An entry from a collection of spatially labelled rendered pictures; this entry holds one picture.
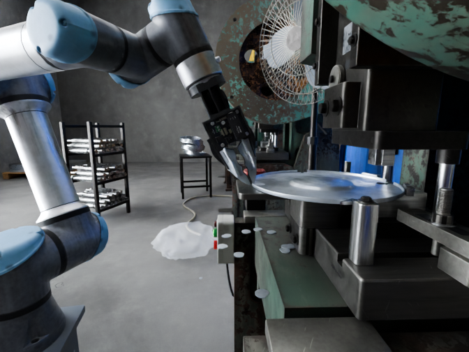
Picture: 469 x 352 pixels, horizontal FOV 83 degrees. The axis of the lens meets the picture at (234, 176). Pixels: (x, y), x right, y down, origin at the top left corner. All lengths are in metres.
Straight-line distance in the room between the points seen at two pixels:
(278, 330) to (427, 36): 0.34
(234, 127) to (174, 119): 6.81
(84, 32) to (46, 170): 0.41
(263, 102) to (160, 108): 5.65
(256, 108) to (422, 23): 1.65
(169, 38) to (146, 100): 6.96
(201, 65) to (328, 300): 0.42
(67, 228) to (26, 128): 0.25
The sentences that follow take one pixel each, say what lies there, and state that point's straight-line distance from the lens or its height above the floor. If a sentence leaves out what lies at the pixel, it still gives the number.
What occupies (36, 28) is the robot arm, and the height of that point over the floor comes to 1.02.
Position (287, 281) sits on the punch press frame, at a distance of 0.48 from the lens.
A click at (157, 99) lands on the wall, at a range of 7.38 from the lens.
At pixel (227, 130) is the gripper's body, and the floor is 0.89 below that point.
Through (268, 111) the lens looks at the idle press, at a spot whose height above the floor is 1.01.
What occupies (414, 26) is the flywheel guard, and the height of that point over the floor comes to 0.97.
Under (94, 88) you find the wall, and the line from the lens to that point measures 7.95.
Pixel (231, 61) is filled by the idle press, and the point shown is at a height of 1.33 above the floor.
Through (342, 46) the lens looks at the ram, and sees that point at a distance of 0.64.
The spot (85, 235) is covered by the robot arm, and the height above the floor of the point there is 0.64.
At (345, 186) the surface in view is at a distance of 0.53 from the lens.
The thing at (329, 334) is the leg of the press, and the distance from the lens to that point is 0.40.
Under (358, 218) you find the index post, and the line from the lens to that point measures 0.40.
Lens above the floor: 0.89
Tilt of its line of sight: 10 degrees down
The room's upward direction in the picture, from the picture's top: straight up
